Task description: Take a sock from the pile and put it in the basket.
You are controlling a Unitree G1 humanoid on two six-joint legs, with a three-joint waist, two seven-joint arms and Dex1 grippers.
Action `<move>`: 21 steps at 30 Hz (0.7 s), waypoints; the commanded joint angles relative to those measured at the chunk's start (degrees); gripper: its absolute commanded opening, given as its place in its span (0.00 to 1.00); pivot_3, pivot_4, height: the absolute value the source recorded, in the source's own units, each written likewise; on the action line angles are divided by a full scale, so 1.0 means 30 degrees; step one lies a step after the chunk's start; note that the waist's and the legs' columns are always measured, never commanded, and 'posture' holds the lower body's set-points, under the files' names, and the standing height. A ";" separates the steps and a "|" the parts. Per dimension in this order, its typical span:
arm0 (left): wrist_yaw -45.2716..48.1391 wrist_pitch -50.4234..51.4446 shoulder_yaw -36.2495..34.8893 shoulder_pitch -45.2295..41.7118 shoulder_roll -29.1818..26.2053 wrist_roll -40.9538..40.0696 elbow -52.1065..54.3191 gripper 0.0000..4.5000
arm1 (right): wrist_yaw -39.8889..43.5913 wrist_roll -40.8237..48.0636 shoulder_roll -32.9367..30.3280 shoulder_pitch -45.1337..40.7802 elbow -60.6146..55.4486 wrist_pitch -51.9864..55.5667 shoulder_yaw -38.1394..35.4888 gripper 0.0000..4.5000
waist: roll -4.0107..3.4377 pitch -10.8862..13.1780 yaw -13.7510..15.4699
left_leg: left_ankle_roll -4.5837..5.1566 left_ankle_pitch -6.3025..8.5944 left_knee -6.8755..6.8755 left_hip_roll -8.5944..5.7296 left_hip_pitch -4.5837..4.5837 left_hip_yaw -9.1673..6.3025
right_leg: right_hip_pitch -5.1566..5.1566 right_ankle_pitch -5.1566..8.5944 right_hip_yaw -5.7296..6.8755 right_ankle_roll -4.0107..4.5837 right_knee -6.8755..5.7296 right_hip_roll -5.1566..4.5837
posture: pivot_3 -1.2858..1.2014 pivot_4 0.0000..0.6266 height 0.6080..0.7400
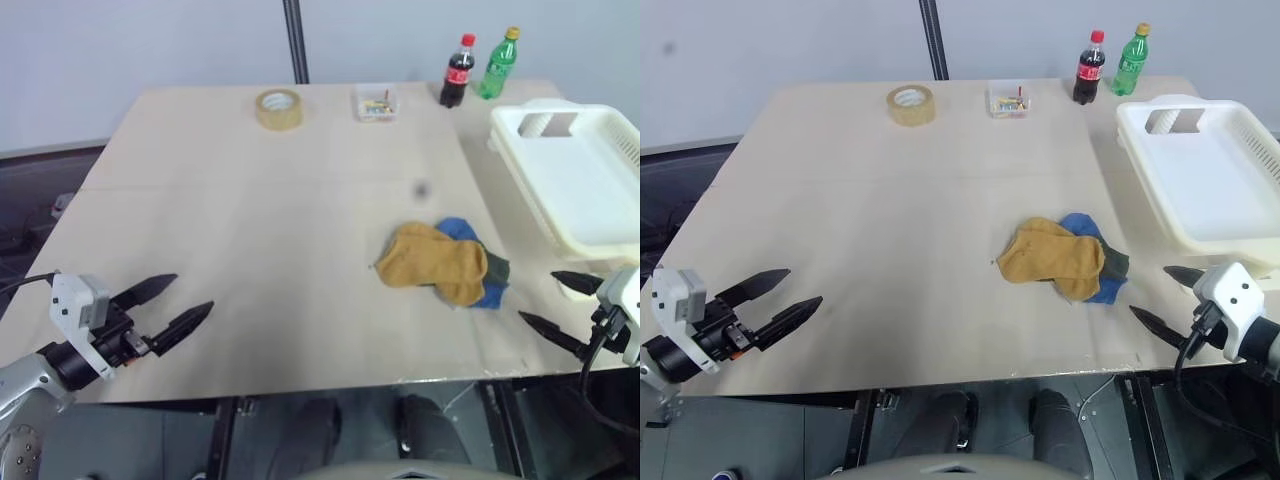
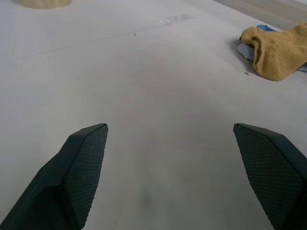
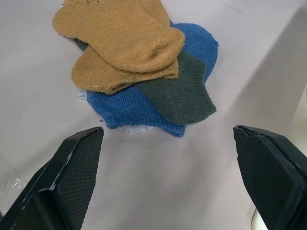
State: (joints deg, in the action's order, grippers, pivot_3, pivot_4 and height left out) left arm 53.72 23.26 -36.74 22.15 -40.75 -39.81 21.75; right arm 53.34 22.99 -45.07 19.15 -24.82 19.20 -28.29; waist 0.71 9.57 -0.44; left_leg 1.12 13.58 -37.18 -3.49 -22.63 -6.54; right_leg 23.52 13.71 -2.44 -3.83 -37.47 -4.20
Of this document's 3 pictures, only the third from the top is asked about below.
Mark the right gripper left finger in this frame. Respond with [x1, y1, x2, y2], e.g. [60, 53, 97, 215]
[0, 127, 104, 230]

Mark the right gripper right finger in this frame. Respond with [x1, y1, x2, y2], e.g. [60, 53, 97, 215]
[233, 125, 307, 230]

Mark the tan knit sock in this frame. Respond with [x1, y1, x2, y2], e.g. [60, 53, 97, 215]
[52, 0, 186, 72]
[71, 44, 180, 95]

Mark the pale white sock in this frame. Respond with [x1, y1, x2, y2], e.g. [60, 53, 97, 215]
[76, 90, 156, 136]

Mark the blue knit sock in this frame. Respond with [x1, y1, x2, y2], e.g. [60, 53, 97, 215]
[86, 85, 187, 138]
[167, 19, 219, 84]

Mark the dark green cloth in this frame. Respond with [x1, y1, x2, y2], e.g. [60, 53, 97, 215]
[73, 37, 218, 125]

